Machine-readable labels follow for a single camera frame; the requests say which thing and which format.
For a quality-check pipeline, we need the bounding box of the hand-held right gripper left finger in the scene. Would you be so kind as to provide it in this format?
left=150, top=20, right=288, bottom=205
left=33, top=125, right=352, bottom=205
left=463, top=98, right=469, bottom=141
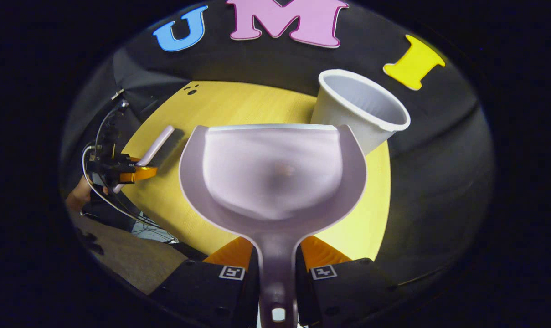
left=149, top=236, right=260, bottom=328

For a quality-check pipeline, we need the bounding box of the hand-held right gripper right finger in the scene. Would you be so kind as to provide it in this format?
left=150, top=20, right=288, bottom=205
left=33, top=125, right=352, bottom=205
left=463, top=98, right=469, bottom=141
left=295, top=235, right=401, bottom=328

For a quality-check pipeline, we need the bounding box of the small grey broom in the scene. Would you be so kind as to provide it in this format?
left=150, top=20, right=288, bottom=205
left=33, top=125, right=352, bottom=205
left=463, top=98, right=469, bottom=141
left=112, top=125, right=176, bottom=195

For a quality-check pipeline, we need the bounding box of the grey plastic dustpan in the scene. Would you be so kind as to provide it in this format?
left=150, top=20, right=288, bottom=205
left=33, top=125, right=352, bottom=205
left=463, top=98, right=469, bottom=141
left=179, top=123, right=368, bottom=328

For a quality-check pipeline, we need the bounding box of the white ribbed garbage bin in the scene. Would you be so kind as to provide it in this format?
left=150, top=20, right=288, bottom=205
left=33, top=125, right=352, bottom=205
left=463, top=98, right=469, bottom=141
left=310, top=69, right=412, bottom=157

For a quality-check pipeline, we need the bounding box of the black backdrop cloth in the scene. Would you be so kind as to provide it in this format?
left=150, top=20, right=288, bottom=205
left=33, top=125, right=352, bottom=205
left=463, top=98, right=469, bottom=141
left=60, top=0, right=495, bottom=292

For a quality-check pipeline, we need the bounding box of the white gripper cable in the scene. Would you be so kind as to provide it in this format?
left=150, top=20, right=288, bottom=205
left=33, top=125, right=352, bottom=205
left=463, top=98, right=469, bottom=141
left=81, top=101, right=181, bottom=243

